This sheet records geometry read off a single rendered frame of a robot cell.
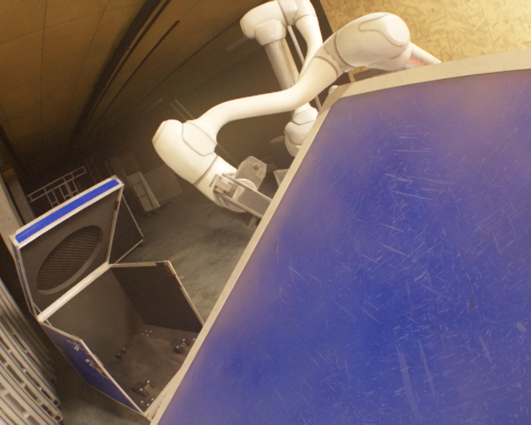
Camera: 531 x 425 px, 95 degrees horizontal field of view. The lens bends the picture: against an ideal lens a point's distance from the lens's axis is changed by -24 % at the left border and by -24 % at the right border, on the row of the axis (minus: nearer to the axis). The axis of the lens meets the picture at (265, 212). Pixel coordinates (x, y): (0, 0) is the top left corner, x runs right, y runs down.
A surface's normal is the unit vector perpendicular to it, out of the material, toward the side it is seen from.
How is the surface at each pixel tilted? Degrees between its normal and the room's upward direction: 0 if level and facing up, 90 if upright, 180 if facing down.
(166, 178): 89
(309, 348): 38
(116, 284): 90
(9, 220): 90
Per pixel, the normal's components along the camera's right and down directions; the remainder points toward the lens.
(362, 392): -0.81, -0.44
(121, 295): 0.84, -0.15
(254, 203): 0.33, 0.19
